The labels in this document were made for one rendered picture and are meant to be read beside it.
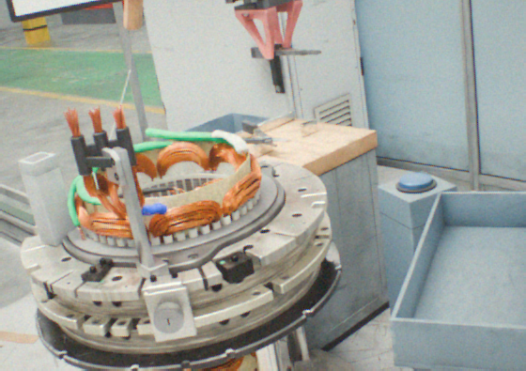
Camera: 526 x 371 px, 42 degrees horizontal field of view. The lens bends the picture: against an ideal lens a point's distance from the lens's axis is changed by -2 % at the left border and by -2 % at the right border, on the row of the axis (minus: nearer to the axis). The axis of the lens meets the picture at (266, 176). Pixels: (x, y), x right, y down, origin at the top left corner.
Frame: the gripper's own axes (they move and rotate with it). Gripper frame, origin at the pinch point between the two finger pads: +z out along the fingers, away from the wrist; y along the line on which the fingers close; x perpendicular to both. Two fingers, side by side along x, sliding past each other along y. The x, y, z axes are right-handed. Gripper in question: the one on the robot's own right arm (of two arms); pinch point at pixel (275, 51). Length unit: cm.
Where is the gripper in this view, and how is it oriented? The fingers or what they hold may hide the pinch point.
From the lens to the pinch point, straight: 100.1
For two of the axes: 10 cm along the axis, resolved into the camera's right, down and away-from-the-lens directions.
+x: 6.7, 1.5, -7.3
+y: -7.3, 3.5, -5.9
